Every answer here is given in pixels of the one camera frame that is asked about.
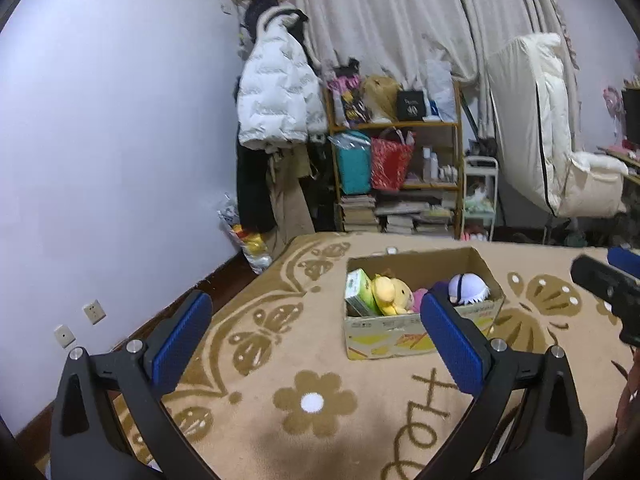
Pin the white curtain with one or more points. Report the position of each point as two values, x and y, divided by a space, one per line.
397 37

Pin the beige patterned rug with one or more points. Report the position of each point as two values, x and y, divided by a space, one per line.
274 393

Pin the red gift bag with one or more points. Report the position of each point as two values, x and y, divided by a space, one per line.
391 152

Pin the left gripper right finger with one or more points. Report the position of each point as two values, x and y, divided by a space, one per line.
524 421

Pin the stack of books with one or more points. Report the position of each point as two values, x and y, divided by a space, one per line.
358 213

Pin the wall socket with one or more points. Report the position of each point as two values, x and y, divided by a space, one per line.
64 336
94 312

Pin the lower wall socket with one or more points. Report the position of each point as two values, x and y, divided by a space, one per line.
64 336

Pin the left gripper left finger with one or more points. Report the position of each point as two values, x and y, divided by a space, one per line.
87 439

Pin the yellow dog plush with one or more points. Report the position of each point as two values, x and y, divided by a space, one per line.
392 296

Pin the purple-haired doll plush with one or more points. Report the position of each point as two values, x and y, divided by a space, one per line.
461 290

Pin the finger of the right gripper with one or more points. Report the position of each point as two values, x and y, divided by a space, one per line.
625 260

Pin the yellow metal shelf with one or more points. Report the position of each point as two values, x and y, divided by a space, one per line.
452 151

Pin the pink bear plush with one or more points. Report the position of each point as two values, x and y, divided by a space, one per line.
418 296

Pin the cardboard box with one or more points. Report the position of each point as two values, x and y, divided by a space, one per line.
383 337

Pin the green tissue pack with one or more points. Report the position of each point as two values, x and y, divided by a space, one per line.
358 294

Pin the white puffer jacket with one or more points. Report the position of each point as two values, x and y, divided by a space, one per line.
279 101

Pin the beige trench coat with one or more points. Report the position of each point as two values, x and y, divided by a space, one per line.
288 202

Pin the teal bag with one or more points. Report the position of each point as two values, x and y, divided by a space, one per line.
353 149

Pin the plastic bag with toys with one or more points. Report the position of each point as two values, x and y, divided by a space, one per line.
250 243

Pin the upper wall socket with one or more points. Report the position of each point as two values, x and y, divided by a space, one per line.
94 312

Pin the white trolley cart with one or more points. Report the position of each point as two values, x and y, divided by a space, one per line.
480 198

